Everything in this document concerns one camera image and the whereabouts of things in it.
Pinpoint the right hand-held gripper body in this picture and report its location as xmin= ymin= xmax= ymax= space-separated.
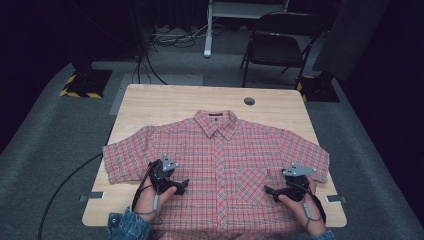
xmin=281 ymin=162 xmax=318 ymax=203

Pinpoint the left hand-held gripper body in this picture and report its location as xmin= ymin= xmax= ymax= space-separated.
xmin=147 ymin=153 xmax=182 ymax=195

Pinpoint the red plaid short-sleeved shirt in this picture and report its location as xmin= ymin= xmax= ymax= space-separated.
xmin=102 ymin=109 xmax=331 ymax=240

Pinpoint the person's left hand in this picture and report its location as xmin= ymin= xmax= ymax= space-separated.
xmin=132 ymin=166 xmax=178 ymax=223

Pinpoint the person's right hand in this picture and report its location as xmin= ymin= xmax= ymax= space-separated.
xmin=277 ymin=176 xmax=330 ymax=238

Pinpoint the black base with yellow stripes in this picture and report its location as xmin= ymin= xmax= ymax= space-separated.
xmin=295 ymin=71 xmax=341 ymax=103
xmin=58 ymin=68 xmax=114 ymax=100

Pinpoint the black folding chair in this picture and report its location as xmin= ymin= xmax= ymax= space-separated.
xmin=240 ymin=11 xmax=326 ymax=89

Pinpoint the white metal stand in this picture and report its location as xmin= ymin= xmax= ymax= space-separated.
xmin=202 ymin=0 xmax=291 ymax=59

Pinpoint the black stand pole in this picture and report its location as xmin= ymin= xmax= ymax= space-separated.
xmin=126 ymin=0 xmax=148 ymax=58

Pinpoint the grey upright panel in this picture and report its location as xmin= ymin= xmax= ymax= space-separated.
xmin=312 ymin=0 xmax=391 ymax=82

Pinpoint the thin grey right gripper cord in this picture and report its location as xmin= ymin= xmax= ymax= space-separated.
xmin=295 ymin=182 xmax=325 ymax=232

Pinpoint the thin grey gripper cord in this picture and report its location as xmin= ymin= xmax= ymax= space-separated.
xmin=142 ymin=184 xmax=165 ymax=226
xmin=295 ymin=182 xmax=325 ymax=232

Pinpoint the thin grey left gripper cord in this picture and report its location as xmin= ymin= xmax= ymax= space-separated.
xmin=142 ymin=184 xmax=165 ymax=226

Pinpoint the grey table edge bracket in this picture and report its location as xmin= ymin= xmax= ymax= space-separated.
xmin=324 ymin=194 xmax=348 ymax=205
xmin=78 ymin=190 xmax=106 ymax=204

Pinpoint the thick black left gripper cable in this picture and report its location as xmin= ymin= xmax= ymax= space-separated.
xmin=37 ymin=152 xmax=158 ymax=240

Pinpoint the black floor cable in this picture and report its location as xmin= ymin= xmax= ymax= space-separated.
xmin=143 ymin=49 xmax=170 ymax=86

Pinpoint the tangle of floor cables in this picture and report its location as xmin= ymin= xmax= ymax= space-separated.
xmin=147 ymin=19 xmax=242 ymax=50

